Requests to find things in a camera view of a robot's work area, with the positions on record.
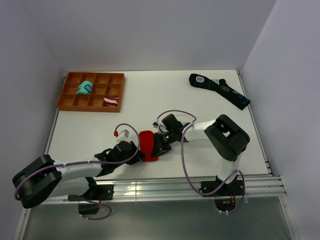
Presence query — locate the aluminium frame rail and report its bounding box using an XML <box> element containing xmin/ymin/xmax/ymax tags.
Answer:
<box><xmin>23</xmin><ymin>174</ymin><xmax>287</xmax><ymax>206</ymax></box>

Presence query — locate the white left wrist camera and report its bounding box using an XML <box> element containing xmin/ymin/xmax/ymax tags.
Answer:
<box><xmin>113</xmin><ymin>129</ymin><xmax>130</xmax><ymax>142</ymax></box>

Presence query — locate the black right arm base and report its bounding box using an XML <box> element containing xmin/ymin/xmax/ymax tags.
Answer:
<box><xmin>200</xmin><ymin>179</ymin><xmax>244</xmax><ymax>197</ymax></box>

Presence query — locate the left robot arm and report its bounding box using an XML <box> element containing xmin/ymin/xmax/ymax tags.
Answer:
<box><xmin>12</xmin><ymin>141</ymin><xmax>146</xmax><ymax>209</ymax></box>

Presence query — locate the red Santa sock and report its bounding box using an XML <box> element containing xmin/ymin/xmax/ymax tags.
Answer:
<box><xmin>139</xmin><ymin>130</ymin><xmax>158</xmax><ymax>162</ymax></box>

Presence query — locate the teal rolled sock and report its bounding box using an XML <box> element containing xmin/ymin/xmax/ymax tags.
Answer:
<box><xmin>76</xmin><ymin>80</ymin><xmax>93</xmax><ymax>95</ymax></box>

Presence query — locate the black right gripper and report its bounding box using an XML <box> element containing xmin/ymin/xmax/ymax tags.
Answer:
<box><xmin>151</xmin><ymin>130</ymin><xmax>177</xmax><ymax>159</ymax></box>

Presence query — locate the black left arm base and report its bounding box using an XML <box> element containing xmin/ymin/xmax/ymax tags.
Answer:
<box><xmin>67</xmin><ymin>184</ymin><xmax>114</xmax><ymax>202</ymax></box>

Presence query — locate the wooden compartment tray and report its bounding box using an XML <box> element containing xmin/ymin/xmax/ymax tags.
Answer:
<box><xmin>57</xmin><ymin>72</ymin><xmax>125</xmax><ymax>113</ymax></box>

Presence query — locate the black and blue sock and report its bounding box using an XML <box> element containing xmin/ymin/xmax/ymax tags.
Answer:
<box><xmin>188</xmin><ymin>73</ymin><xmax>251</xmax><ymax>110</ymax></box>

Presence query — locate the red white striped rolled sock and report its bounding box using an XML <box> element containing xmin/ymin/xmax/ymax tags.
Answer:
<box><xmin>103</xmin><ymin>97</ymin><xmax>119</xmax><ymax>107</ymax></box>

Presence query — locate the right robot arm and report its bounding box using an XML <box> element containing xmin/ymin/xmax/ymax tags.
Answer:
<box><xmin>151</xmin><ymin>113</ymin><xmax>250</xmax><ymax>195</ymax></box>

